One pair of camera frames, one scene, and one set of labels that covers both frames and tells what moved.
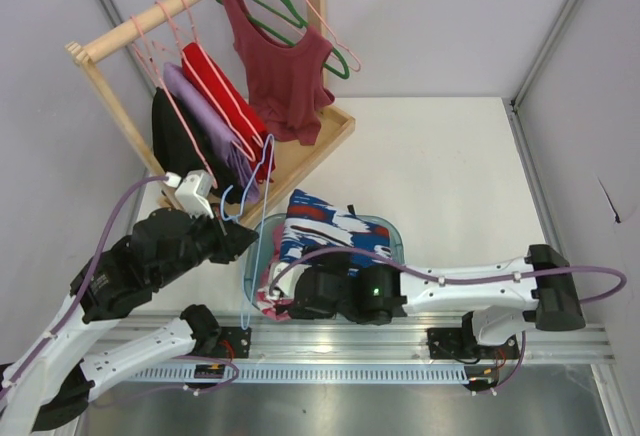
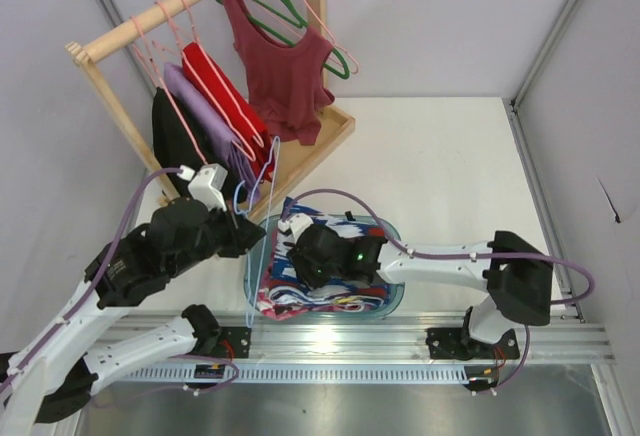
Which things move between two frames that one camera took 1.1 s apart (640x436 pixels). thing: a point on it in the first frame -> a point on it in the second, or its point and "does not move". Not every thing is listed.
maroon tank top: (287, 86) does not move
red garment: (239, 113) does not move
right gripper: (304, 297) -> (297, 254)
